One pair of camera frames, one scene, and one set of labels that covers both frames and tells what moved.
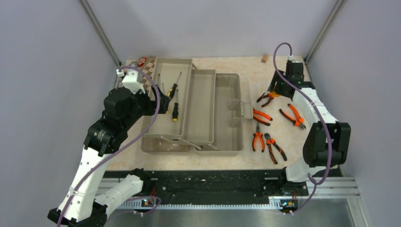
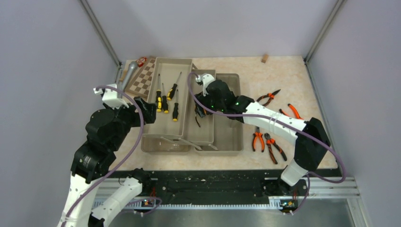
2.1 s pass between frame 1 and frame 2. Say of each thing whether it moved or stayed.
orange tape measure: moved
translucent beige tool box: stayed
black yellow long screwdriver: stayed
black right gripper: moved
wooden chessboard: stayed
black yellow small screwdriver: stayed
